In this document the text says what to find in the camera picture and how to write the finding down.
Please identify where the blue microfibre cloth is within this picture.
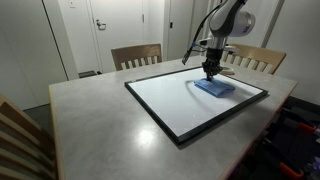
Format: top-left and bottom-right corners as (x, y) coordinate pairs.
(193, 77), (236, 98)

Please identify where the black framed whiteboard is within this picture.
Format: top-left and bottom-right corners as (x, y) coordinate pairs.
(124, 65), (269, 146)

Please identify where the white door with lever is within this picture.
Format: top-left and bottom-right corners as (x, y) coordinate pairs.
(87, 0), (149, 74)

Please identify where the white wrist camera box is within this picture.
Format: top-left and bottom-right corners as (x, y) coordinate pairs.
(225, 45), (240, 54)

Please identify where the beige masking tape roll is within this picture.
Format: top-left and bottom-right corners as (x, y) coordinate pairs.
(220, 65), (236, 76)

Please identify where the brown wooden slat chair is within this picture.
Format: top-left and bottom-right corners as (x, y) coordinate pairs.
(110, 43), (163, 72)

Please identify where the black clamp orange grip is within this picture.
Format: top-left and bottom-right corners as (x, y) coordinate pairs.
(263, 138), (305, 179)
(283, 109), (318, 134)

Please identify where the silver door lever handle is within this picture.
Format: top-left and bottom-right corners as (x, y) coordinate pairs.
(95, 19), (108, 31)

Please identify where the light wooden slat chair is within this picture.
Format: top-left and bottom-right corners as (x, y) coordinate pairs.
(221, 43), (288, 76)
(0, 93), (57, 180)

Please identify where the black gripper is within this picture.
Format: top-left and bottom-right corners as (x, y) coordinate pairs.
(201, 48), (224, 82)

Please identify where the white wrist cable mount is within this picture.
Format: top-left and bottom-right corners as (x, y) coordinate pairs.
(197, 37), (214, 47)

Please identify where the white closet door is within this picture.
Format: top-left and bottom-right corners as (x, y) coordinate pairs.
(165, 0), (198, 62)

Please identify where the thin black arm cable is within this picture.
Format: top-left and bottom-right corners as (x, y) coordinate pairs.
(181, 1), (231, 66)

